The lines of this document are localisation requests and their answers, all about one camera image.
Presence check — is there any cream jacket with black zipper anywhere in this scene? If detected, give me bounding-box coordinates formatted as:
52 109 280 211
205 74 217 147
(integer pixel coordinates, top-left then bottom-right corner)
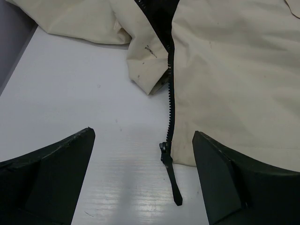
12 0 300 171

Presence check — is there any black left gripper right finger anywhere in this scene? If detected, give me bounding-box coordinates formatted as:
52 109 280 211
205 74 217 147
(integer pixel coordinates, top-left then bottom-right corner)
192 131 300 225

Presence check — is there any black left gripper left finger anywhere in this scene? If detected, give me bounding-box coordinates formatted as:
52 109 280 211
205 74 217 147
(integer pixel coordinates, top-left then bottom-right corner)
0 127 95 225

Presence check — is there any black zipper pull tab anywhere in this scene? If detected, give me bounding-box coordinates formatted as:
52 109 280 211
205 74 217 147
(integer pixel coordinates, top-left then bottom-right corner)
159 142 183 206

